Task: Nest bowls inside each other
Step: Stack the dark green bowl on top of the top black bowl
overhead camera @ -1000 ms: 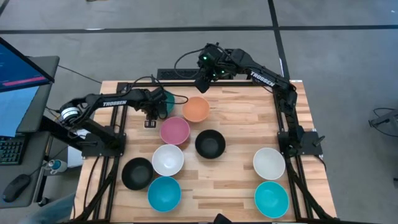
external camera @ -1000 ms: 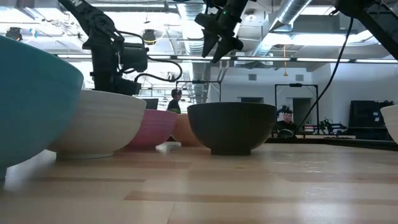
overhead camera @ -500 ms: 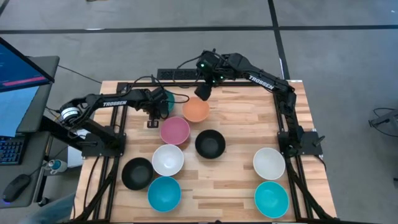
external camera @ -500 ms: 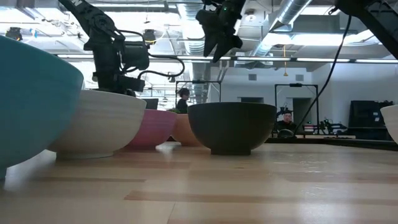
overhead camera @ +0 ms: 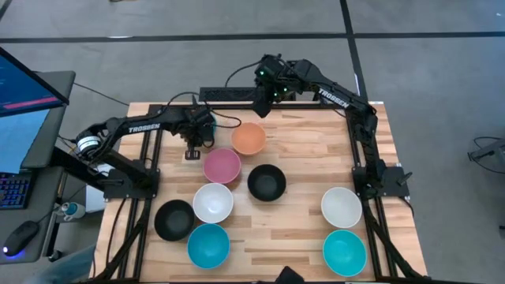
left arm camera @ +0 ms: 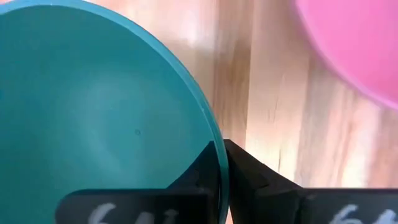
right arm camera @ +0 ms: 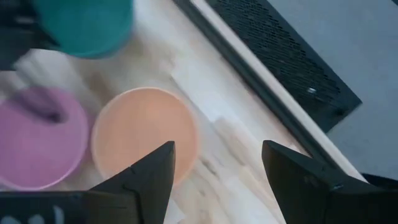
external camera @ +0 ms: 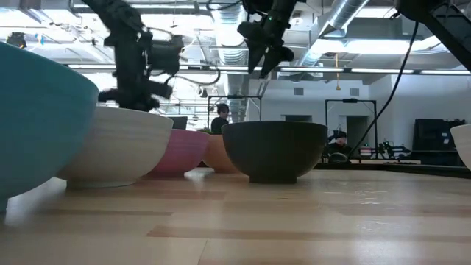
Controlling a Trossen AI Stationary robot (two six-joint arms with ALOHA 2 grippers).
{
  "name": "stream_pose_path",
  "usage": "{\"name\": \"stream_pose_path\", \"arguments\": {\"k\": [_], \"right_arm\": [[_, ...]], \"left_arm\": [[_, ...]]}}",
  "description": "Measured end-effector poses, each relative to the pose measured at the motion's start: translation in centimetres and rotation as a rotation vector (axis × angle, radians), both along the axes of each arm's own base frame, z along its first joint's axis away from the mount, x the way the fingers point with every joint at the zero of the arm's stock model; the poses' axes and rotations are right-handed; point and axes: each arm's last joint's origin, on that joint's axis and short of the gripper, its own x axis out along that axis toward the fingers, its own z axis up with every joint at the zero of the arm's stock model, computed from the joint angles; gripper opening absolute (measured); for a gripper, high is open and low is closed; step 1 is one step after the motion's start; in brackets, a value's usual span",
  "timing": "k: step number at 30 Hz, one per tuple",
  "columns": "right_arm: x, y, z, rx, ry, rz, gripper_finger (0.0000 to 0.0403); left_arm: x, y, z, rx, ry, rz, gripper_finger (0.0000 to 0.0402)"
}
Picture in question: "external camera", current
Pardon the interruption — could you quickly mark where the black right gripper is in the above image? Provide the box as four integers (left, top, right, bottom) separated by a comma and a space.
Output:
247, 3, 295, 79

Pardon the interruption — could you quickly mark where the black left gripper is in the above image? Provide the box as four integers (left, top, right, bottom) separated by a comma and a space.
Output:
97, 31, 174, 113

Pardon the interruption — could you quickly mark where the white bowl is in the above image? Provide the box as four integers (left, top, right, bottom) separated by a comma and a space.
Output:
449, 124, 471, 172
57, 105, 174, 189

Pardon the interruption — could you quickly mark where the pink bowl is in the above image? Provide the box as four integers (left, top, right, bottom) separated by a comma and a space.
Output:
141, 128, 211, 180

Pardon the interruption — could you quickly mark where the orange bowl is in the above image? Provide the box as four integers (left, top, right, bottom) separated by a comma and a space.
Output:
201, 134, 240, 174

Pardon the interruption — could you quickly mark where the black bowl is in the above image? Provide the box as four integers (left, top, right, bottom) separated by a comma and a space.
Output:
221, 120, 328, 185

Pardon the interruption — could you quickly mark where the blue bowl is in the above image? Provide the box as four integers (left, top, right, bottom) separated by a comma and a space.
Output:
0, 40, 100, 213

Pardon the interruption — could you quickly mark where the dark background monitor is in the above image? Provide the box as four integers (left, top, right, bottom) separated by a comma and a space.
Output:
168, 116, 188, 130

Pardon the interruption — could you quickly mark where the ceiling light strip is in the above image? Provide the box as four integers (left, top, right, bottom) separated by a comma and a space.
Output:
420, 69, 471, 76
350, 68, 416, 74
277, 67, 345, 74

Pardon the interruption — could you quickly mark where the person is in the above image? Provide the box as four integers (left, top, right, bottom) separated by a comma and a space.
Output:
210, 103, 231, 135
325, 129, 354, 163

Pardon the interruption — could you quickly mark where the black cabinet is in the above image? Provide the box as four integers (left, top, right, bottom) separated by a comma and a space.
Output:
411, 118, 467, 166

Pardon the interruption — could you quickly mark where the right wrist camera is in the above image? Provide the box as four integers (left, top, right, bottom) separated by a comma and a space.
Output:
237, 21, 261, 42

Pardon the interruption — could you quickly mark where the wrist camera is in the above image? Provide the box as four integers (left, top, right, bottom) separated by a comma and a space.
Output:
237, 21, 261, 42
149, 35, 185, 74

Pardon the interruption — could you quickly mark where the silver vertical ventilation duct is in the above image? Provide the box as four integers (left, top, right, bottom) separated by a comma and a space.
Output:
211, 7, 255, 122

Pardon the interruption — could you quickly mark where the black background stand frame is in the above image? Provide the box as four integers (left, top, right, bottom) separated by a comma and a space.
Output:
207, 94, 263, 130
325, 98, 378, 159

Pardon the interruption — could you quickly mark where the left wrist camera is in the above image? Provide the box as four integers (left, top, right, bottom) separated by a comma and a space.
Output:
149, 35, 185, 74

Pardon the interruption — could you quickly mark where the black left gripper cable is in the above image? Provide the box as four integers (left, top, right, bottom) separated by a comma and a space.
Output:
163, 68, 222, 88

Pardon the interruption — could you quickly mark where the yellow hanging cord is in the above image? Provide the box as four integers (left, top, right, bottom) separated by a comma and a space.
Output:
333, 53, 342, 91

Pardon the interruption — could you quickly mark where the silver slanted ventilation duct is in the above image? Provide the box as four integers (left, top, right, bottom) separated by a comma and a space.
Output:
296, 0, 371, 69

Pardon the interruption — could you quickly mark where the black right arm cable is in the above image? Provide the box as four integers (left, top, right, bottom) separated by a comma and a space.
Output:
348, 21, 420, 160

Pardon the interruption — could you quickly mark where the black table frame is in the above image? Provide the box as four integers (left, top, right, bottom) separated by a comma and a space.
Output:
312, 160, 471, 180

